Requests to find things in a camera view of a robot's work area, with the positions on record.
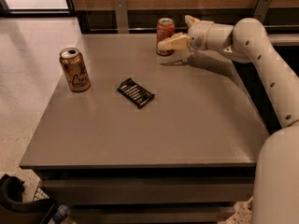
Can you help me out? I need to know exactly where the orange soda can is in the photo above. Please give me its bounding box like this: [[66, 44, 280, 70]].
[[156, 18, 175, 56]]

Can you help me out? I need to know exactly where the gold LaCroix can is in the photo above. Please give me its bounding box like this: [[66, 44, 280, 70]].
[[60, 48, 91, 92]]

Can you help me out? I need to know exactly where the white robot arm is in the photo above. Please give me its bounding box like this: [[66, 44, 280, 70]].
[[158, 15, 299, 224]]

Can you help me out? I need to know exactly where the metal wall bracket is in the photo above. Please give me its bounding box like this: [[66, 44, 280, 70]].
[[113, 0, 129, 34], [253, 0, 273, 22]]

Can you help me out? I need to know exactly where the grey cabinet upper drawer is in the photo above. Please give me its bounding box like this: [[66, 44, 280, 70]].
[[42, 177, 253, 205]]

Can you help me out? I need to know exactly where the grey cabinet drawer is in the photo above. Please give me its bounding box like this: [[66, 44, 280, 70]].
[[42, 177, 253, 205], [70, 206, 235, 224]]

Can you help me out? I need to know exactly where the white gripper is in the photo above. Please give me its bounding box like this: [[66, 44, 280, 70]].
[[158, 15, 234, 52]]

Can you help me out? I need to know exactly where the left metal wall bracket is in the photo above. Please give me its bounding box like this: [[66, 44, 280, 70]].
[[113, 0, 129, 34]]

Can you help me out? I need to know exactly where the small blue cylindrical object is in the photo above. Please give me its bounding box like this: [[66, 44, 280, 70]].
[[52, 205, 69, 224]]

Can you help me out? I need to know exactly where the black snack bar wrapper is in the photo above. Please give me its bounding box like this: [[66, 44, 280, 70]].
[[117, 77, 155, 109]]

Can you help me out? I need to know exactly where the grey cabinet lower drawer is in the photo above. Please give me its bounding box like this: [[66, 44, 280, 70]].
[[70, 206, 235, 224]]

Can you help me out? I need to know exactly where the right metal wall bracket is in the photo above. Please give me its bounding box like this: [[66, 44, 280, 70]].
[[253, 0, 273, 22]]

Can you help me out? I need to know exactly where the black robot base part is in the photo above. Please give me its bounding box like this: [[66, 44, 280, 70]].
[[0, 174, 58, 224]]

